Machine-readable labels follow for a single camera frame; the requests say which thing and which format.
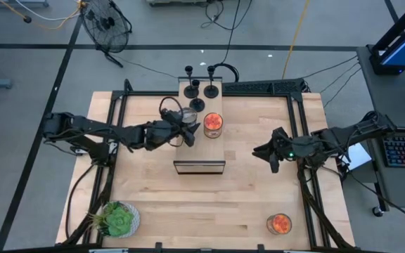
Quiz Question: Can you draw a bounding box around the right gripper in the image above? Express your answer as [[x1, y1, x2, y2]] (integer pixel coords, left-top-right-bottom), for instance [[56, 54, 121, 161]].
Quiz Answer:
[[252, 126, 294, 174]]

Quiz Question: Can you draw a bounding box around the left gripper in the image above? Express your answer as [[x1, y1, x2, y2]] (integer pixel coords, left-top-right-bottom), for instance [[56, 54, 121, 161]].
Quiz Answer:
[[162, 108, 202, 148]]

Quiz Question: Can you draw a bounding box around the grey glass jar candle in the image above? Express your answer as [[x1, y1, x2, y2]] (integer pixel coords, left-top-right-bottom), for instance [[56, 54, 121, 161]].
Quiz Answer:
[[180, 107, 199, 124]]

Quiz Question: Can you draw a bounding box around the black candlestick holder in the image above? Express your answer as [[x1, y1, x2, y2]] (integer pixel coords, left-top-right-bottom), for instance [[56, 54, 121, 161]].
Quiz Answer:
[[203, 65, 220, 100], [189, 79, 206, 113], [183, 65, 200, 100]]

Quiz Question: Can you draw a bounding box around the orange jar candle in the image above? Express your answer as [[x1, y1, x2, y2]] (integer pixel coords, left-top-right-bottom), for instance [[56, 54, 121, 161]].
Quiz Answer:
[[266, 213, 293, 235], [202, 112, 224, 139]]

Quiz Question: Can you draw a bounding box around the white sheet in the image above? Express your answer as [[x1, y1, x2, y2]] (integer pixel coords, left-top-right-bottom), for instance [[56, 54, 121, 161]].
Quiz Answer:
[[342, 142, 373, 172]]

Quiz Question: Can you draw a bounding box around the succulent plant in white pot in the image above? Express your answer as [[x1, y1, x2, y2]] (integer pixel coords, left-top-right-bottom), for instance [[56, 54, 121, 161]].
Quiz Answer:
[[88, 200, 141, 239]]

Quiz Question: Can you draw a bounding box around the grey equipment base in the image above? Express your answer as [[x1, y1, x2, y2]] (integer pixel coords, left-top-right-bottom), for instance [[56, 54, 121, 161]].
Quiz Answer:
[[146, 0, 210, 6]]

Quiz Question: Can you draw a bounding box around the black floor fan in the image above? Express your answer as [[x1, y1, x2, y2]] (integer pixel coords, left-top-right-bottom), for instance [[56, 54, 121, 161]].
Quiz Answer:
[[80, 0, 134, 68]]

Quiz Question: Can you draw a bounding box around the grey desk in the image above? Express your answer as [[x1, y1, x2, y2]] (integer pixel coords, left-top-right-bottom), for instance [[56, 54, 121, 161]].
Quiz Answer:
[[356, 45, 405, 210]]

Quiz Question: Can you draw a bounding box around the grey cart base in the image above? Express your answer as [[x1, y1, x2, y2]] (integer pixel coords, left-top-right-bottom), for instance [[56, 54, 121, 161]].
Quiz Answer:
[[0, 0, 51, 8]]

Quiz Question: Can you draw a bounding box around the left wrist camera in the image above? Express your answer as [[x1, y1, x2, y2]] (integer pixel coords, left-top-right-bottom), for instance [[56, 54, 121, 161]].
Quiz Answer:
[[145, 119, 171, 151]]

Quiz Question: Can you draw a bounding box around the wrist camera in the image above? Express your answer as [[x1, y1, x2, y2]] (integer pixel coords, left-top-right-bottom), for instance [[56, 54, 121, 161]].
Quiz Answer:
[[145, 119, 171, 151], [290, 135, 319, 159]]

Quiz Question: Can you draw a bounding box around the wooden shelf black metal frame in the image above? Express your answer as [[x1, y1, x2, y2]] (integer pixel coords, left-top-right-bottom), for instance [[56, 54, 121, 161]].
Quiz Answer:
[[173, 76, 227, 176]]

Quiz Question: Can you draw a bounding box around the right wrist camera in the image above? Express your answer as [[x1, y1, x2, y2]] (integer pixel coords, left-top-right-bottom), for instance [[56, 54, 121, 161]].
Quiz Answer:
[[290, 135, 319, 159]]

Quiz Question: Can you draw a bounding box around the thin black fan cable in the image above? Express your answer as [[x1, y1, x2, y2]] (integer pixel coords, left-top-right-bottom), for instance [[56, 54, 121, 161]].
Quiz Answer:
[[112, 54, 179, 79]]

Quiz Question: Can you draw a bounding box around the black looped floor cable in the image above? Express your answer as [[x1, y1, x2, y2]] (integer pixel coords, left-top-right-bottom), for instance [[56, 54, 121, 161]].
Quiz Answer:
[[201, 0, 255, 84]]

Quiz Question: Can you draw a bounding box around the black aluminium table frame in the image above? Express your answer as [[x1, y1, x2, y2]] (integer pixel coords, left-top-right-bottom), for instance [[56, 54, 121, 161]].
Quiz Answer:
[[55, 77, 356, 253]]

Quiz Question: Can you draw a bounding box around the yellow hanging cable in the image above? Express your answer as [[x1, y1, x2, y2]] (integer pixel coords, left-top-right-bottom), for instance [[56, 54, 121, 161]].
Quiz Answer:
[[281, 0, 311, 79]]

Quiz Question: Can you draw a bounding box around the long black floor cable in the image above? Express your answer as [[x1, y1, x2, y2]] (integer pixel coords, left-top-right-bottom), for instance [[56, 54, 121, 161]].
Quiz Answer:
[[339, 164, 405, 228]]

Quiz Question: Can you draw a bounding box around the white floor cable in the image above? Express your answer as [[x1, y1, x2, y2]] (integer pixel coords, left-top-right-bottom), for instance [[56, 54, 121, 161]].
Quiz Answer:
[[14, 0, 81, 21]]

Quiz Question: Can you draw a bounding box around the yellow floor cable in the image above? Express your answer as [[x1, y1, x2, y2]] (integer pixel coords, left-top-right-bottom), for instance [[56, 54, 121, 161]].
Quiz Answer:
[[0, 0, 86, 31]]

